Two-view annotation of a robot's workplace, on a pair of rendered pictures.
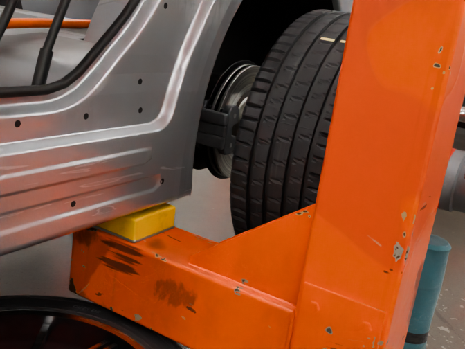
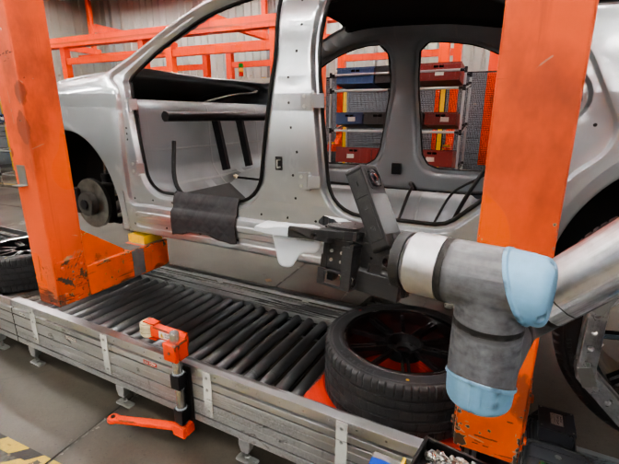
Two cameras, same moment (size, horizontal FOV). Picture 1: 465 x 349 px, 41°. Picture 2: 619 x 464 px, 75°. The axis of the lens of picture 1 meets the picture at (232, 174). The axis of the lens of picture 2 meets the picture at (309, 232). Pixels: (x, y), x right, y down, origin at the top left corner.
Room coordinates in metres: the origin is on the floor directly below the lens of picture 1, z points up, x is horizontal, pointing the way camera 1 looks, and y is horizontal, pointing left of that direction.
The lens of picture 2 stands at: (0.45, -1.17, 1.39)
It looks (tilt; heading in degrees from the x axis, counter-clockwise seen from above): 16 degrees down; 88
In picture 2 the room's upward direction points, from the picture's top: straight up
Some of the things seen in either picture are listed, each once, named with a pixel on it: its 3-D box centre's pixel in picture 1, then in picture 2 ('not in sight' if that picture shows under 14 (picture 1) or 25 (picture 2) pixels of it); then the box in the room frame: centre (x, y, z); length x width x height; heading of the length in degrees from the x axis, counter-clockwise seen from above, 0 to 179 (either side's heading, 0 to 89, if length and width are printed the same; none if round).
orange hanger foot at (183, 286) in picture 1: (197, 245); not in sight; (1.14, 0.05, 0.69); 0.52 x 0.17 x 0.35; 61
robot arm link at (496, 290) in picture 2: not in sight; (494, 283); (0.66, -0.77, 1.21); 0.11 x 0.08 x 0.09; 140
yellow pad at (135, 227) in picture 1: (131, 215); not in sight; (1.23, 0.20, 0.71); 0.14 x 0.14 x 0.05; 61
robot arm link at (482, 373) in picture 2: not in sight; (486, 353); (0.67, -0.76, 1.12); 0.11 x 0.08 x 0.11; 50
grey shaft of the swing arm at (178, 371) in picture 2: not in sight; (180, 384); (-0.05, 0.30, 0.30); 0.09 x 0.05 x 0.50; 151
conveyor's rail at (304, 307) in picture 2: not in sight; (273, 304); (0.29, 1.09, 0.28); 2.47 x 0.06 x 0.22; 151
